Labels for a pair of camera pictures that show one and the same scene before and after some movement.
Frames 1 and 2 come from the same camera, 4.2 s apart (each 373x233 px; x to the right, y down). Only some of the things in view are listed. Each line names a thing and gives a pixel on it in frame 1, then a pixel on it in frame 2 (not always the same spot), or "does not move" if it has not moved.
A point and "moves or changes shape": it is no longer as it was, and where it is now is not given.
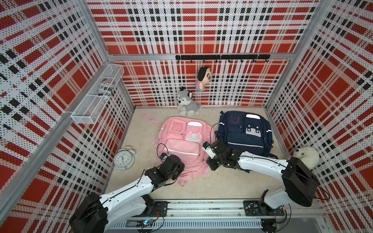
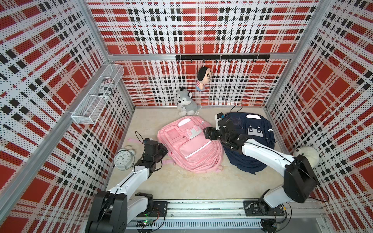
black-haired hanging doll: [204, 76] does not move
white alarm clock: [124, 159] does not move
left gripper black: [180, 166] → [163, 149]
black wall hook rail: [228, 57] does not move
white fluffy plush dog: [308, 155] does not move
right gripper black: [213, 166] → [212, 130]
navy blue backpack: [246, 131] does not move
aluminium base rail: [224, 209] does not move
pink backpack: [185, 137] moves or changes shape
